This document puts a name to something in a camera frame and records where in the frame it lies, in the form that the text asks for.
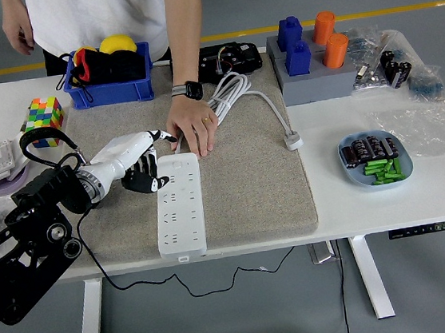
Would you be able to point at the person's left hand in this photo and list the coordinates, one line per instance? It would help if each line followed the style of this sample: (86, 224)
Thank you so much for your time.
(193, 117)

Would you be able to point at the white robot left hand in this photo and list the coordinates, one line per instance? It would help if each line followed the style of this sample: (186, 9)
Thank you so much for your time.
(125, 157)

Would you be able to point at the person's right hand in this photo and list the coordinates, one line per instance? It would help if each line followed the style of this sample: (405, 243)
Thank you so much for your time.
(18, 33)

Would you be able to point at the person's right forearm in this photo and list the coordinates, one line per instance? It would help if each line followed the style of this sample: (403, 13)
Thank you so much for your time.
(13, 6)

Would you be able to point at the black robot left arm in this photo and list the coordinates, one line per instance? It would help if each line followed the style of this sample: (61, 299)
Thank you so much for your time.
(33, 236)

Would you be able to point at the person's left forearm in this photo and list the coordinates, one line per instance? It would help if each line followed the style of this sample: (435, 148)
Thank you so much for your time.
(185, 30)

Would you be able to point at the blue plastic bin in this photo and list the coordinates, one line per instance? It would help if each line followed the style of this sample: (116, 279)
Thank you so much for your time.
(109, 93)

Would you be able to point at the small yellow ball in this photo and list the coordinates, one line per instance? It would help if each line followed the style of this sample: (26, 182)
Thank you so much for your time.
(87, 52)

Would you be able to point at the black cloth bundle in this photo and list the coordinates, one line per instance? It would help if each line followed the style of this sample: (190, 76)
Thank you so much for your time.
(128, 66)

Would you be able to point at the grey-beige table mat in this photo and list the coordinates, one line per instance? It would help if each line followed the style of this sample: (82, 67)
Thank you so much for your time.
(248, 179)

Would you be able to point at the multicolour puzzle cube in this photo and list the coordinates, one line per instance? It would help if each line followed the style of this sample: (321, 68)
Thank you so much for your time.
(45, 114)

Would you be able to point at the large yellow foam ball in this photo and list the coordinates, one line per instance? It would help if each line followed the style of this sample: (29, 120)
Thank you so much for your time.
(118, 43)

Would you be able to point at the blue plastic block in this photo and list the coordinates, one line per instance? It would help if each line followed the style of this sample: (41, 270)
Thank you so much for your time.
(298, 59)
(289, 32)

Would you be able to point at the grey block base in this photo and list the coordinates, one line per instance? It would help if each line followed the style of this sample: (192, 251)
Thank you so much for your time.
(318, 85)

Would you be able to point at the orange plastic cylinder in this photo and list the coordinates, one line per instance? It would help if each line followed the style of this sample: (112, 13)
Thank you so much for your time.
(324, 27)
(336, 50)

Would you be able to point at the black cylindrical capacitor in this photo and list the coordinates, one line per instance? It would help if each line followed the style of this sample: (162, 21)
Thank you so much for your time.
(357, 147)
(365, 147)
(374, 145)
(393, 147)
(349, 158)
(383, 146)

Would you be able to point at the white table leg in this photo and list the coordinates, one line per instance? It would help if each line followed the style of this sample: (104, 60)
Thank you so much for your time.
(91, 322)
(374, 278)

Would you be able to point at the light blue oval plate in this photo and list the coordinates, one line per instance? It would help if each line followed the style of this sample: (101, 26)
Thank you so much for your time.
(354, 177)

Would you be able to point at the clear bag of metal parts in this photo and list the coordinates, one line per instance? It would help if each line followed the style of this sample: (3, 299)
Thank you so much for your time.
(373, 77)

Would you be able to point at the silver metal box under table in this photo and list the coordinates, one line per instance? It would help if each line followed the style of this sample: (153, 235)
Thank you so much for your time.
(321, 252)

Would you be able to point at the clear bag of blue parts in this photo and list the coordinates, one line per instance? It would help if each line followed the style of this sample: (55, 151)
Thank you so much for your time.
(426, 83)
(363, 42)

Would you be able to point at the green battery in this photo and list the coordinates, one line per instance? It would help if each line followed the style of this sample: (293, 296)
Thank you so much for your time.
(386, 175)
(390, 166)
(373, 170)
(398, 166)
(387, 181)
(375, 164)

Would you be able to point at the clear bag of black capacitors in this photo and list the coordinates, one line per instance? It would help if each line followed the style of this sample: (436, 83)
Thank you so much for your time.
(396, 66)

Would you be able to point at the large empty clear bag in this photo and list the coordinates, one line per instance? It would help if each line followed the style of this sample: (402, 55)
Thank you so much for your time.
(423, 131)

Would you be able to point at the black table control panel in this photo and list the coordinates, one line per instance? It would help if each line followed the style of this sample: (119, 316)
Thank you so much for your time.
(419, 230)

